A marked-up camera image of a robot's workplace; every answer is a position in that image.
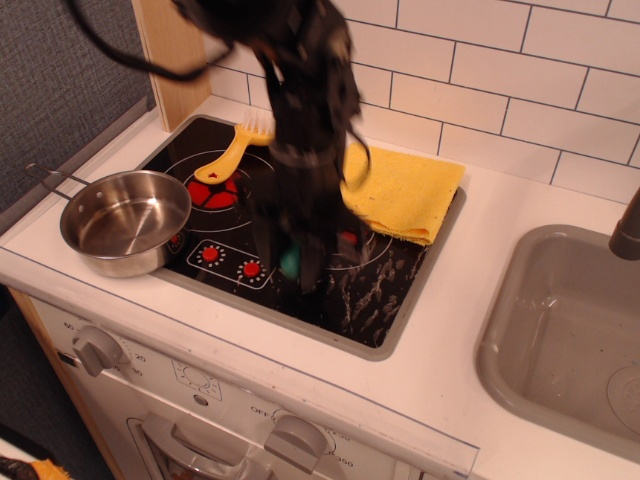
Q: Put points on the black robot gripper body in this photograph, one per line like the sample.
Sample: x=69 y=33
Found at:
x=304 y=188

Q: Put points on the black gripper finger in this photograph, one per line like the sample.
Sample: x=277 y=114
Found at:
x=316 y=251
x=270 y=240

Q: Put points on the green toy squash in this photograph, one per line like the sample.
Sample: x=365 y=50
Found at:
x=290 y=261

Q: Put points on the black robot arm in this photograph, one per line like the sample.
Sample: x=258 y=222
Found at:
x=304 y=48

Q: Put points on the silver metal pot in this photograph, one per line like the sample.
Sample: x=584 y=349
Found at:
x=125 y=224

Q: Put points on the red right stove knob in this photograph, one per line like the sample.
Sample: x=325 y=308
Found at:
x=251 y=269

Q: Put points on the red stove knob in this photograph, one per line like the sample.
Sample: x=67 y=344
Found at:
x=251 y=269
x=210 y=254

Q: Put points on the red left stove knob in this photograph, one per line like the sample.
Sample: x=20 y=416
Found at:
x=210 y=254

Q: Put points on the black toy stovetop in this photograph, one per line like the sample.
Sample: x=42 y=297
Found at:
x=359 y=307

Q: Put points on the yellow dish brush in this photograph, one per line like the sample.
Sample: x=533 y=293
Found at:
x=256 y=129

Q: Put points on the yellow folded cloth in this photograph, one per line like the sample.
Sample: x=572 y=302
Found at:
x=401 y=195

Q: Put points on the grey oven temperature knob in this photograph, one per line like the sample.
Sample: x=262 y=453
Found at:
x=297 y=442

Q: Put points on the wooden side panel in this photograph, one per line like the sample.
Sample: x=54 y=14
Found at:
x=170 y=41

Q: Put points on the grey timer knob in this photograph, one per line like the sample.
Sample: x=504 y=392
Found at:
x=96 y=350

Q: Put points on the grey sink basin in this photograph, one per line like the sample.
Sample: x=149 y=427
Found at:
x=560 y=346

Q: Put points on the grey faucet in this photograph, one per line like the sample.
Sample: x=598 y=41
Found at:
x=624 y=241

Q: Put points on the orange object bottom left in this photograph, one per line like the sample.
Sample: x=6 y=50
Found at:
x=37 y=470

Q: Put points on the grey oven door handle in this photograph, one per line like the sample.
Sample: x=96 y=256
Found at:
x=177 y=459

